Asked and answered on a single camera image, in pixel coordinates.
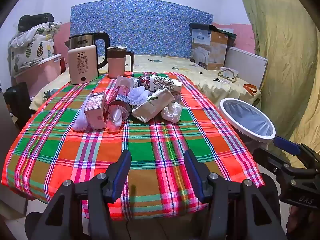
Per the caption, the tan strap loop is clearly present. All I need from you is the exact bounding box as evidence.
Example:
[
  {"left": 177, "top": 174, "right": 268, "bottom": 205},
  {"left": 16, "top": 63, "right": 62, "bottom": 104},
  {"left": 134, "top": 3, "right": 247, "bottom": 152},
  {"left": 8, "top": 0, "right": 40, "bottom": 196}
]
[{"left": 218, "top": 69, "right": 238, "bottom": 83}]

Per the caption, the white plastic bag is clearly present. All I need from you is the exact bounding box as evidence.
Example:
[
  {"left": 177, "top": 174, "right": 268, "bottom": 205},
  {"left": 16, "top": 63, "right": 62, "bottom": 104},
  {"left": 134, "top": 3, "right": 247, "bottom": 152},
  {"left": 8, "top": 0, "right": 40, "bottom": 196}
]
[{"left": 161, "top": 102, "right": 183, "bottom": 123}]

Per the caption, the white trash can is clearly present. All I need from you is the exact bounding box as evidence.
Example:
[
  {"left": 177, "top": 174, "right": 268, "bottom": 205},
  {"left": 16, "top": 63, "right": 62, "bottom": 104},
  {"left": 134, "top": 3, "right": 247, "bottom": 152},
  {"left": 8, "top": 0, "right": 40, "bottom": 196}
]
[{"left": 219, "top": 98, "right": 276, "bottom": 145}]

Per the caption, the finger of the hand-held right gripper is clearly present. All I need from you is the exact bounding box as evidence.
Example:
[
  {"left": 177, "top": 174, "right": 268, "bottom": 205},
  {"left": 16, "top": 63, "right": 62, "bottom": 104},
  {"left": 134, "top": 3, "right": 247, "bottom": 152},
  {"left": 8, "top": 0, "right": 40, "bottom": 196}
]
[
  {"left": 273, "top": 136, "right": 302, "bottom": 155},
  {"left": 252, "top": 147, "right": 292, "bottom": 180}
]

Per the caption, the yellow-green curtain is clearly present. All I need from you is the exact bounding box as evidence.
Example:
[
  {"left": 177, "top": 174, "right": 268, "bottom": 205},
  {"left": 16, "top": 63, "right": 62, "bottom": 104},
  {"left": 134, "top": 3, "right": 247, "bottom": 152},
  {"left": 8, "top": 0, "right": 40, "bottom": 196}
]
[{"left": 236, "top": 0, "right": 320, "bottom": 165}]

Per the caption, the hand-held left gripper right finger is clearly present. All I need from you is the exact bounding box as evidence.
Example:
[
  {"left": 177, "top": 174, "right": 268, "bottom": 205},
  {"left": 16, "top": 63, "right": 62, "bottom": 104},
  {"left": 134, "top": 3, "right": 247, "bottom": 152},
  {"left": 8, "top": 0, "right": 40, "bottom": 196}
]
[{"left": 184, "top": 149, "right": 288, "bottom": 240}]

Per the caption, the pink storage box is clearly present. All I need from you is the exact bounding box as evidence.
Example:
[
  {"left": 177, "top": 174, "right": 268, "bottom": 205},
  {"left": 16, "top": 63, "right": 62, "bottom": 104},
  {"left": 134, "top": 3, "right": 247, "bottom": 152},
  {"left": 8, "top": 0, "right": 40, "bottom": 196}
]
[{"left": 14, "top": 54, "right": 63, "bottom": 98}]

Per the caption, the doodle print paper cup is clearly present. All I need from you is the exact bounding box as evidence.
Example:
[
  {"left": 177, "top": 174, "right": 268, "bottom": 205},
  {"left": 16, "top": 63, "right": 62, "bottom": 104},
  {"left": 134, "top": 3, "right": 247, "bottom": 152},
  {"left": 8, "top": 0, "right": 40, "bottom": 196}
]
[{"left": 149, "top": 74, "right": 182, "bottom": 93}]

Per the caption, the large white foam fruit net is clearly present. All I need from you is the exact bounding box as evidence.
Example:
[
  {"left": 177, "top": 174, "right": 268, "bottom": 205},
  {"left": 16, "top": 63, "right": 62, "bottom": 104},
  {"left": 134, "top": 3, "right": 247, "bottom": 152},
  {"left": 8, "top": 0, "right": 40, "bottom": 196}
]
[{"left": 74, "top": 97, "right": 93, "bottom": 132}]

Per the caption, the small white foam fruit net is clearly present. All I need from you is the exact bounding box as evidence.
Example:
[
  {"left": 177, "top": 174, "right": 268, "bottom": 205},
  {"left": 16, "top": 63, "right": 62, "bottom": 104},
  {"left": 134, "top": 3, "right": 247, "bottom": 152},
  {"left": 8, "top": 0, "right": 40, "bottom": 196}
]
[{"left": 128, "top": 85, "right": 150, "bottom": 107}]

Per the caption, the white square yogurt cup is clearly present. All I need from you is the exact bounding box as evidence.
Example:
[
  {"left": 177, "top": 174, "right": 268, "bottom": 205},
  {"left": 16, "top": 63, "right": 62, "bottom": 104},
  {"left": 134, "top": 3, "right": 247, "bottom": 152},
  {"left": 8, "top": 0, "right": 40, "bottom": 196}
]
[{"left": 116, "top": 75, "right": 135, "bottom": 90}]

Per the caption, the pink mug brown handle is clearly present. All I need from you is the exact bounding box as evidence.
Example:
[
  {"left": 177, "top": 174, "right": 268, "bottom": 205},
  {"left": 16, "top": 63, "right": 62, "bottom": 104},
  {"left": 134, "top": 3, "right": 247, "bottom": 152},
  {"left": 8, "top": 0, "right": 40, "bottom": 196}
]
[{"left": 107, "top": 46, "right": 135, "bottom": 79}]

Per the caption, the brown paper bag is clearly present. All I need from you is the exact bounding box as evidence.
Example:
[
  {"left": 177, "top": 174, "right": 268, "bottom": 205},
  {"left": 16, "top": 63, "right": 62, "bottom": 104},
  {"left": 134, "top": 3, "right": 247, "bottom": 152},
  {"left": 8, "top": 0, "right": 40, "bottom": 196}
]
[{"left": 132, "top": 88, "right": 175, "bottom": 123}]

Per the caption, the translucent bin liner bag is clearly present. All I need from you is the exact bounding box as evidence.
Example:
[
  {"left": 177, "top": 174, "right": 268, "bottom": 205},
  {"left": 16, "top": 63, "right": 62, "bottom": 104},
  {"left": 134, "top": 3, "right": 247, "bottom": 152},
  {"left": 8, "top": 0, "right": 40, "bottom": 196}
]
[{"left": 224, "top": 100, "right": 273, "bottom": 138}]

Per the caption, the white panel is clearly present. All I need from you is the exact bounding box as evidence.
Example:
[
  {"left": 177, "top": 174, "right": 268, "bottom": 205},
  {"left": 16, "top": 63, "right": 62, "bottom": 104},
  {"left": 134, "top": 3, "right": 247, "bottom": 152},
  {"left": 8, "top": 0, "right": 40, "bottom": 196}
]
[{"left": 225, "top": 47, "right": 268, "bottom": 90}]

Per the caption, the pink milk carton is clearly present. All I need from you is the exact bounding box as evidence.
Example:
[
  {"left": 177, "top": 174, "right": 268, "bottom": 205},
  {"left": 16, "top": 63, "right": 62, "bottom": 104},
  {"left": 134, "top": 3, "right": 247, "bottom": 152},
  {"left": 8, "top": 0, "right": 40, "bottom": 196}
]
[{"left": 84, "top": 91, "right": 108, "bottom": 130}]

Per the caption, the cardboard quilt box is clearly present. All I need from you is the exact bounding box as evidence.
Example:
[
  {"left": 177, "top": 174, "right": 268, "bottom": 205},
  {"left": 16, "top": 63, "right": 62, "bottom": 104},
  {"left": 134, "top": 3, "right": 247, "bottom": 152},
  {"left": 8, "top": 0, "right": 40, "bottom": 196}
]
[{"left": 191, "top": 29, "right": 228, "bottom": 70}]

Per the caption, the blue floral headboard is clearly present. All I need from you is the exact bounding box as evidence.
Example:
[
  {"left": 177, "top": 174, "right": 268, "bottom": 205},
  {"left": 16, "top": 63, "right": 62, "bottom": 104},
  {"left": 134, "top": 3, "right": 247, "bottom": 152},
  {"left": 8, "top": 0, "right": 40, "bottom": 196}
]
[{"left": 70, "top": 0, "right": 214, "bottom": 59}]

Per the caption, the pink steel electric kettle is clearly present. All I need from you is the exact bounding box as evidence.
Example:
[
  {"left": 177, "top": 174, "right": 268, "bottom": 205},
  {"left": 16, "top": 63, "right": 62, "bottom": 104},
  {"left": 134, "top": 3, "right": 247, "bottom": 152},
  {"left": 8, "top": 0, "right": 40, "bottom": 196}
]
[{"left": 65, "top": 32, "right": 110, "bottom": 85}]

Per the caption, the dark red wrapper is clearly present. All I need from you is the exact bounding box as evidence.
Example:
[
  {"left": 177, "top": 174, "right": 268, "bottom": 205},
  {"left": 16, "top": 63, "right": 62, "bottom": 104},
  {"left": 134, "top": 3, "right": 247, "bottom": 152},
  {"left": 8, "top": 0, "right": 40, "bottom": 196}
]
[{"left": 132, "top": 75, "right": 153, "bottom": 90}]

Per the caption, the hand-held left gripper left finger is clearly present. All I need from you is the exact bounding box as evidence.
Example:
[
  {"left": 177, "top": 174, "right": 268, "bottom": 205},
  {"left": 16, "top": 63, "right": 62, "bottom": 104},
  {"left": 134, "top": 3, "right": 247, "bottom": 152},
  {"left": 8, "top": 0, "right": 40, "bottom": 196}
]
[{"left": 44, "top": 149, "right": 132, "bottom": 240}]

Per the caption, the black bag flap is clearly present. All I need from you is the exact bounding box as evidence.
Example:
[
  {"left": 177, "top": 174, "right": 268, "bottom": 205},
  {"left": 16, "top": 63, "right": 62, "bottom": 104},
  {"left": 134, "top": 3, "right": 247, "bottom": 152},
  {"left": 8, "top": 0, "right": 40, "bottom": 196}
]
[{"left": 189, "top": 22, "right": 213, "bottom": 32}]

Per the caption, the red cup clear lid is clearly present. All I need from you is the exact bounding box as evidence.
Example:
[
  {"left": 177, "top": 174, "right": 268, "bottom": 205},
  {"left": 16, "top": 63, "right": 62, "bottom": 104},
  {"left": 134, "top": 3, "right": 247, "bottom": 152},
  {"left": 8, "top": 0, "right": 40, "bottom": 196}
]
[{"left": 106, "top": 85, "right": 132, "bottom": 133}]

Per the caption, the pineapple print cloth bundle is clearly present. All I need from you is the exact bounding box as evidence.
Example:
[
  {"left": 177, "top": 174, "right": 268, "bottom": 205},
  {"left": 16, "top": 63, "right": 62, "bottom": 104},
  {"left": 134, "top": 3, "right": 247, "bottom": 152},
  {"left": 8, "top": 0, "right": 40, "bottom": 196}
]
[{"left": 7, "top": 22, "right": 62, "bottom": 77}]

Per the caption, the plaid tablecloth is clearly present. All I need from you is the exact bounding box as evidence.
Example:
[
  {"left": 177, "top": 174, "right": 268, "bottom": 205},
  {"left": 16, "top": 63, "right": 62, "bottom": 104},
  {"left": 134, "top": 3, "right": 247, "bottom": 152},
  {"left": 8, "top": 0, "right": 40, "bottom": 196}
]
[{"left": 1, "top": 72, "right": 265, "bottom": 220}]

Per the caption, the black bag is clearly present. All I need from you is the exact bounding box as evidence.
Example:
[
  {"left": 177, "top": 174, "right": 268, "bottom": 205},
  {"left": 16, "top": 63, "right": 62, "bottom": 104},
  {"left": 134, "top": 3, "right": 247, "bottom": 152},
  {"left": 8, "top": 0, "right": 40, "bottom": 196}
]
[{"left": 17, "top": 13, "right": 55, "bottom": 32}]

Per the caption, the orange strap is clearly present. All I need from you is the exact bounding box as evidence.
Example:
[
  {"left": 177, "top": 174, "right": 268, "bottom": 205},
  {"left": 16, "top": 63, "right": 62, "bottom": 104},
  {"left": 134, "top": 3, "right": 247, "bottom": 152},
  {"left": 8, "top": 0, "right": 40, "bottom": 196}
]
[{"left": 244, "top": 83, "right": 258, "bottom": 94}]

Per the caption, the grey cabinet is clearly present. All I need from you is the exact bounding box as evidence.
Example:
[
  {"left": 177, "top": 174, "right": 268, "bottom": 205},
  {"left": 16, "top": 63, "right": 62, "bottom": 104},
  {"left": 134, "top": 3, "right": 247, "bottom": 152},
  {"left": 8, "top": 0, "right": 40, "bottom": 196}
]
[{"left": 0, "top": 80, "right": 27, "bottom": 205}]

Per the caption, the black suitcase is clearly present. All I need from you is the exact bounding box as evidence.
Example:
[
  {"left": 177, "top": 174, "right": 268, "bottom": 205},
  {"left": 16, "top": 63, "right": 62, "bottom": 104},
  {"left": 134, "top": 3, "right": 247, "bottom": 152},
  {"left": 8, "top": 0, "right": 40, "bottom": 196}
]
[{"left": 4, "top": 82, "right": 33, "bottom": 130}]

